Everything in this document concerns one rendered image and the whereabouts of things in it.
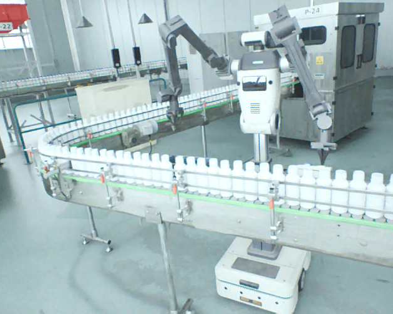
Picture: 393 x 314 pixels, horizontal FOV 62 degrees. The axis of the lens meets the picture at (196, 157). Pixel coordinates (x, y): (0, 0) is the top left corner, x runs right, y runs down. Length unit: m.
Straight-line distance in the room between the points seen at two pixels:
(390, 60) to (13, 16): 11.21
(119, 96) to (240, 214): 4.39
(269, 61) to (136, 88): 4.05
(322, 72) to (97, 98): 3.36
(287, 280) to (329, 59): 3.40
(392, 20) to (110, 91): 10.09
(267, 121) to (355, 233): 0.85
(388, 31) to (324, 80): 8.41
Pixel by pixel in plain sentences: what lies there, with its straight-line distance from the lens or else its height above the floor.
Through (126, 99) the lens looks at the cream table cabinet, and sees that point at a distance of 5.70.
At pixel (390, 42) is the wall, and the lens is 13.25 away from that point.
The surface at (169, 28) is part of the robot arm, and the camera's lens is 1.67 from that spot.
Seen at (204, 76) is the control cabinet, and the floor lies 0.98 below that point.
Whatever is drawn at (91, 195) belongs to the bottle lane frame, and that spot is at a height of 0.90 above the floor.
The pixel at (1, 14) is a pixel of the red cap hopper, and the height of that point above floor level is 2.61.
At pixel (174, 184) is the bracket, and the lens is 1.49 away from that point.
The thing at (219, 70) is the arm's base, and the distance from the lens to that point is 2.06.
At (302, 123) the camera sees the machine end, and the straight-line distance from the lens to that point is 5.24.
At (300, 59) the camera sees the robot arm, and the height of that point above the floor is 1.57.
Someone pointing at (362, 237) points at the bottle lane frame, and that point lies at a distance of 1.40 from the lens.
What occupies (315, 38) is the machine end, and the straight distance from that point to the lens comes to 4.99.
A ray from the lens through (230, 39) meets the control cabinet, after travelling 8.13.
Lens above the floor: 1.66
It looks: 19 degrees down
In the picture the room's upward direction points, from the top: 6 degrees counter-clockwise
